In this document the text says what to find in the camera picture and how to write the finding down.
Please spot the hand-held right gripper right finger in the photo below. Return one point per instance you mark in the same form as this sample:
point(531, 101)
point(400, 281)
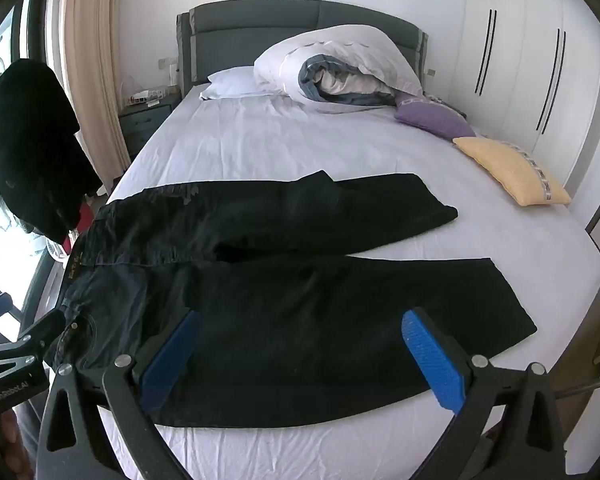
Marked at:
point(430, 355)

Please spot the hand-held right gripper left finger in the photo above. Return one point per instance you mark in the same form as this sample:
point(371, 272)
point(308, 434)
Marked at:
point(172, 355)

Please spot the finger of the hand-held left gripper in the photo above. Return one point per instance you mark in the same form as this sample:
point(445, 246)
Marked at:
point(42, 332)

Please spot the black pants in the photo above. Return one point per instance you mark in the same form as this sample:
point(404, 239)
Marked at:
point(280, 310)

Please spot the person's left hand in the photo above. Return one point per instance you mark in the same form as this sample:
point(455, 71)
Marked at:
point(11, 435)

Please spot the red cloth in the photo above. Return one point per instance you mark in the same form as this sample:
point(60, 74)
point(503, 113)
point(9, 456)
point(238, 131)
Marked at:
point(85, 217)

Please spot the black hanging cloth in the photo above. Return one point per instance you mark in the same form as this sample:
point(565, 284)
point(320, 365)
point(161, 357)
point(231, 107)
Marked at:
point(30, 150)

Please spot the yellow pillow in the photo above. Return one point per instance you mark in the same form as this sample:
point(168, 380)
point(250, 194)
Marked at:
point(510, 170)

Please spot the dark grey nightstand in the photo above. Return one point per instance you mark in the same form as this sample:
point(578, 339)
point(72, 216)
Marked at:
point(142, 127)

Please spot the purple pillow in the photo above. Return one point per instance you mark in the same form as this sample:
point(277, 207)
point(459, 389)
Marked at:
point(430, 120)

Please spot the bed with white sheet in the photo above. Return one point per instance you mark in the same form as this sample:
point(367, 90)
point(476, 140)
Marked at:
point(280, 140)

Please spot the small items on nightstand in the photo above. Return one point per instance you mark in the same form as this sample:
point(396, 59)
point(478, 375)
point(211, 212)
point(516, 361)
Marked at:
point(147, 96)

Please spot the beige curtain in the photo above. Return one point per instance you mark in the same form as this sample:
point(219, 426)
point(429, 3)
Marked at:
point(92, 60)

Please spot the white pillow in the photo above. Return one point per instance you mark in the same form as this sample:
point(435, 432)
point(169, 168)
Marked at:
point(230, 82)

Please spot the white wardrobe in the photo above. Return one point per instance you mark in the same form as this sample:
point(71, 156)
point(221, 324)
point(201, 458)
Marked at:
point(520, 60)

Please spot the rolled white duvet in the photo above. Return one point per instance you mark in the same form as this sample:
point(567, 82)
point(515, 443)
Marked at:
point(330, 50)

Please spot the grey padded headboard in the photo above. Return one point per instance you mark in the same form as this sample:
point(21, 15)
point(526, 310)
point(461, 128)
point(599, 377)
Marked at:
point(260, 30)

